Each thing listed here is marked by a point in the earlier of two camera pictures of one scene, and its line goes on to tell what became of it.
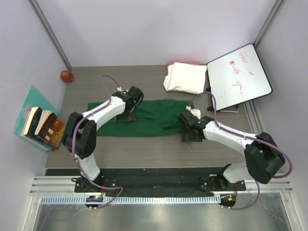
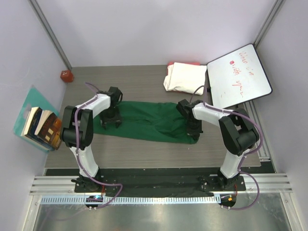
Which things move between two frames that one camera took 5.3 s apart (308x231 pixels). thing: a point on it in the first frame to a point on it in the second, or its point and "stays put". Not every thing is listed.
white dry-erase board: [237, 77] stays put
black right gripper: [185, 136] to [195, 133]
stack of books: [43, 128] stays put
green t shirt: [154, 118] stays put
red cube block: [66, 76] stays put
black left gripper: [131, 118] to [116, 120]
